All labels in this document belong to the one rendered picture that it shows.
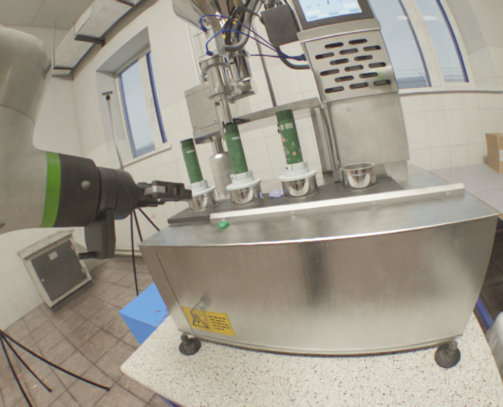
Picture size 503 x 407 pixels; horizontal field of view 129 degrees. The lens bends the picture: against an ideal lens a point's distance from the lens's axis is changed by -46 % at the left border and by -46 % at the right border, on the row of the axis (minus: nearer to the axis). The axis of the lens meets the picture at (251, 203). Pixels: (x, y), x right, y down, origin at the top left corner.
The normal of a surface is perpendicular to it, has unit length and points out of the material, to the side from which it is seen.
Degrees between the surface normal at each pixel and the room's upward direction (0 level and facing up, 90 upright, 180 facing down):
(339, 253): 90
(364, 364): 0
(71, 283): 90
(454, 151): 90
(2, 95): 94
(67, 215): 135
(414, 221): 0
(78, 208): 121
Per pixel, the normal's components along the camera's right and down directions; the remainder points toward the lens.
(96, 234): -0.40, -0.04
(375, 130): -0.35, 0.31
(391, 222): -0.22, -0.94
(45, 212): 0.76, 0.54
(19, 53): 0.93, -0.02
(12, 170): 0.95, -0.24
